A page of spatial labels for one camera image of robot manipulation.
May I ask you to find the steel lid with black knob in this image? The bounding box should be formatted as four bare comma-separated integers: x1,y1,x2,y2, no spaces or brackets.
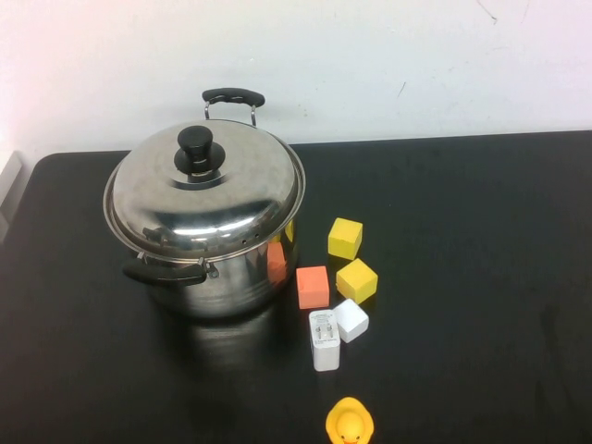
102,118,307,270

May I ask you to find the stainless steel pot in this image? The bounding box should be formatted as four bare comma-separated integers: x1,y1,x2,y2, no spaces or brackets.
102,87,307,321

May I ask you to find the yellow cube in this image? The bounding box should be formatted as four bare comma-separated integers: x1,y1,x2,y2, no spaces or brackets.
335,258,379,305
327,216,364,260

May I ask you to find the orange cube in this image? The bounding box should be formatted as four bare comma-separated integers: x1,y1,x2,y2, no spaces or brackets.
295,265,331,311

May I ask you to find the white cube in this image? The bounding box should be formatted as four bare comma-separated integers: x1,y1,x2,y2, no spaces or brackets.
332,298,371,344

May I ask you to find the white plug charger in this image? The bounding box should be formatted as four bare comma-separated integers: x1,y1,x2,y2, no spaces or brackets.
307,309,343,374

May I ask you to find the yellow rubber duck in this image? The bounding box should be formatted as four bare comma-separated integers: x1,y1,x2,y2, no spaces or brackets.
325,396,375,444

